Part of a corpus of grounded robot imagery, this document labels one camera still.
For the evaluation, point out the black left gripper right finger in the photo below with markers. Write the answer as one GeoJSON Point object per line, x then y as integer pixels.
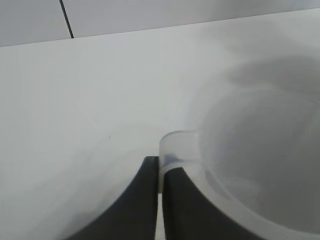
{"type": "Point", "coordinates": [182, 212]}

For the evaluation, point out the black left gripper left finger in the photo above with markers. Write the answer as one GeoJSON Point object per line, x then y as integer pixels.
{"type": "Point", "coordinates": [130, 212]}

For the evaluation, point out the clear plastic measuring cup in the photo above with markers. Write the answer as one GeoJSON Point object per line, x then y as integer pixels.
{"type": "Point", "coordinates": [250, 150]}

